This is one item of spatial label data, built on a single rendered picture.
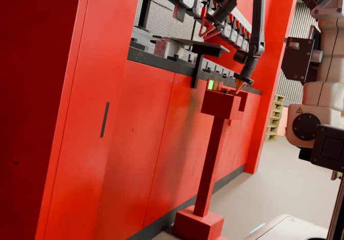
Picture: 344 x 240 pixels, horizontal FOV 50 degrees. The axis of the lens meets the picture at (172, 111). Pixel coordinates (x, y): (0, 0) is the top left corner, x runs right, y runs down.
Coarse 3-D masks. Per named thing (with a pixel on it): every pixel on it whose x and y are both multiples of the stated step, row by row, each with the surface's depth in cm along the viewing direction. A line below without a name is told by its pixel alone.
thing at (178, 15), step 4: (176, 4) 185; (180, 4) 186; (176, 8) 185; (180, 8) 187; (184, 8) 191; (176, 12) 185; (180, 12) 188; (184, 12) 192; (176, 16) 185; (180, 16) 189; (176, 20) 188; (180, 20) 190; (180, 24) 193
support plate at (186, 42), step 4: (176, 40) 184; (180, 40) 180; (184, 40) 179; (188, 40) 178; (192, 40) 177; (184, 44) 193; (188, 44) 189; (192, 44) 185; (196, 44) 181; (200, 44) 178; (204, 44) 175; (208, 44) 174; (212, 44) 173; (216, 44) 172; (220, 48) 177; (224, 48) 178; (228, 52) 188
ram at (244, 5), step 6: (240, 0) 272; (246, 0) 288; (252, 0) 306; (270, 0) 373; (240, 6) 276; (246, 6) 292; (252, 6) 311; (270, 6) 380; (234, 12) 266; (246, 12) 296; (240, 18) 284; (246, 18) 301; (264, 24) 372; (264, 30) 379
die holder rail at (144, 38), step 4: (136, 28) 148; (132, 32) 146; (136, 32) 148; (140, 32) 151; (144, 32) 155; (132, 36) 146; (136, 36) 149; (140, 36) 152; (144, 36) 155; (148, 36) 159; (152, 36) 162; (140, 40) 153; (144, 40) 156; (148, 40) 159; (144, 44) 157; (148, 44) 160
